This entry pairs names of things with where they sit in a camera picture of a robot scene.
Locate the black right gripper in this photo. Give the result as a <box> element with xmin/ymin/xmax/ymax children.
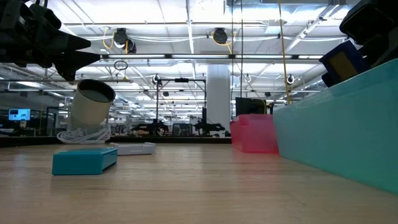
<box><xmin>339</xmin><ymin>0</ymin><xmax>398</xmax><ymax>68</ymax></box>

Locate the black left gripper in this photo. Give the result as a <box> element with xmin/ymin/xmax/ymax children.
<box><xmin>0</xmin><ymin>0</ymin><xmax>101</xmax><ymax>82</ymax></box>

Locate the teal box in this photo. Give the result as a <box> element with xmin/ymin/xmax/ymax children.
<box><xmin>52</xmin><ymin>147</ymin><xmax>119</xmax><ymax>176</ymax></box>

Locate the white case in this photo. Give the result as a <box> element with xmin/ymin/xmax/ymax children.
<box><xmin>109</xmin><ymin>142</ymin><xmax>157</xmax><ymax>156</ymax></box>

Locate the white cylindrical cup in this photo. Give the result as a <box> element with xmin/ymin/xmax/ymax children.
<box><xmin>68</xmin><ymin>78</ymin><xmax>116</xmax><ymax>134</ymax></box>

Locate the monitor with blue screen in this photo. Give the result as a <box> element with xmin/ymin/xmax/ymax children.
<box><xmin>8</xmin><ymin>108</ymin><xmax>31</xmax><ymax>121</ymax></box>

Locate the teal translucent plastic bin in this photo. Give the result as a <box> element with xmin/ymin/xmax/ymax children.
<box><xmin>272</xmin><ymin>58</ymin><xmax>398</xmax><ymax>195</ymax></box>

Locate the long ceiling light strip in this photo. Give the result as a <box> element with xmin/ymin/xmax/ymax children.
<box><xmin>102</xmin><ymin>54</ymin><xmax>324</xmax><ymax>60</ymax></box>

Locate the black monitor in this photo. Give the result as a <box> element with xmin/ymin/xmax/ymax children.
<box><xmin>235</xmin><ymin>97</ymin><xmax>267</xmax><ymax>117</ymax></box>

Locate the white building column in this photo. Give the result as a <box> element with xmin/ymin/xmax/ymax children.
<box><xmin>206</xmin><ymin>64</ymin><xmax>233</xmax><ymax>133</ymax></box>

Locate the red translucent plastic bin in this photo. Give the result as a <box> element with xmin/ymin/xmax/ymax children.
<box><xmin>229</xmin><ymin>113</ymin><xmax>280</xmax><ymax>154</ymax></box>

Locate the black coiled cable loop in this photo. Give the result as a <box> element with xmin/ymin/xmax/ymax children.
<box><xmin>113</xmin><ymin>60</ymin><xmax>129</xmax><ymax>72</ymax></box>

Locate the white coiled cable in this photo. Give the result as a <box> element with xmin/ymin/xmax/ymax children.
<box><xmin>57</xmin><ymin>124</ymin><xmax>112</xmax><ymax>144</ymax></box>

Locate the silver ventilation duct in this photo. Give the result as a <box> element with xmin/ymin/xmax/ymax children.
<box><xmin>298</xmin><ymin>77</ymin><xmax>331</xmax><ymax>91</ymax></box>

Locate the yellow hanging cable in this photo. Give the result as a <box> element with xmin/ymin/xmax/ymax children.
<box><xmin>277</xmin><ymin>0</ymin><xmax>292</xmax><ymax>106</ymax></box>

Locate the black background rig frame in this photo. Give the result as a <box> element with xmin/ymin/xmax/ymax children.
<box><xmin>155</xmin><ymin>77</ymin><xmax>208</xmax><ymax>138</ymax></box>

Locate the black hanging cable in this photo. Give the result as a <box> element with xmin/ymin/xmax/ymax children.
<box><xmin>240</xmin><ymin>0</ymin><xmax>244</xmax><ymax>99</ymax></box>
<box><xmin>230</xmin><ymin>0</ymin><xmax>234</xmax><ymax>121</ymax></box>

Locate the black aluminium table frame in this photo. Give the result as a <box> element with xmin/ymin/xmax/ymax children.
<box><xmin>0</xmin><ymin>136</ymin><xmax>233</xmax><ymax>147</ymax></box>

